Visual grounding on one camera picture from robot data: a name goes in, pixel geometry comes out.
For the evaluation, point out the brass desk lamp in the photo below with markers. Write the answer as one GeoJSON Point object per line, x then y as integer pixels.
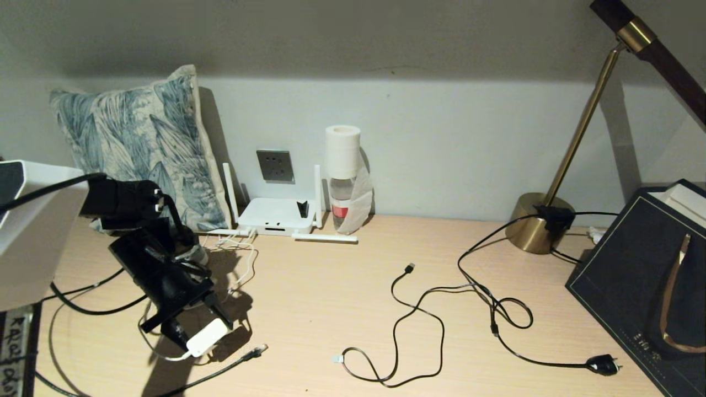
{"type": "Point", "coordinates": [528, 221]}

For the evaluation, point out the white power adapter black face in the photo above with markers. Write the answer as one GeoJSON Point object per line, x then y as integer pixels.
{"type": "Point", "coordinates": [208, 337]}

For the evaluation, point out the white box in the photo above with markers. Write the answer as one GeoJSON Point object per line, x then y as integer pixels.
{"type": "Point", "coordinates": [685, 199]}

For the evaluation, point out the grey wall socket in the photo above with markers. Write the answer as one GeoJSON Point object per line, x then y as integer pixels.
{"type": "Point", "coordinates": [274, 166]}

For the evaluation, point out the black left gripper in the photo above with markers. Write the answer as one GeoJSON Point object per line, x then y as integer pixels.
{"type": "Point", "coordinates": [160, 270]}

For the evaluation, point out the blue leaf pattern pillow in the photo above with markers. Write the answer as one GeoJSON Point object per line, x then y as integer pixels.
{"type": "Point", "coordinates": [138, 127]}

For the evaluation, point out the black lamp switch box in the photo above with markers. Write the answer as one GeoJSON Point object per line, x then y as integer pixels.
{"type": "Point", "coordinates": [554, 217]}

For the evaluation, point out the white router with antennas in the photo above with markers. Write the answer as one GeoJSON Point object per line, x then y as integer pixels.
{"type": "Point", "coordinates": [276, 215]}

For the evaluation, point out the white paper roll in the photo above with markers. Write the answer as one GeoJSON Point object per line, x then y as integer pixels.
{"type": "Point", "coordinates": [342, 150]}

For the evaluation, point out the white round plug adapter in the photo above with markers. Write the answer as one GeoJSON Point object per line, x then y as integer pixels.
{"type": "Point", "coordinates": [197, 255]}

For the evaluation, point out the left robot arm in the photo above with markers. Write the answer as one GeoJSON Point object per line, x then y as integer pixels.
{"type": "Point", "coordinates": [33, 237]}

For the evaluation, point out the clear bottle red label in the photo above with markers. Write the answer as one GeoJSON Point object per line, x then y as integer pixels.
{"type": "Point", "coordinates": [341, 193]}

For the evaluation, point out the white handwritten label tape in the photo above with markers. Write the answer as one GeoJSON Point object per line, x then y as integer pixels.
{"type": "Point", "coordinates": [12, 353]}

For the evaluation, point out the black clip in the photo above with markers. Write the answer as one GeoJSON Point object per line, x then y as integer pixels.
{"type": "Point", "coordinates": [302, 209]}

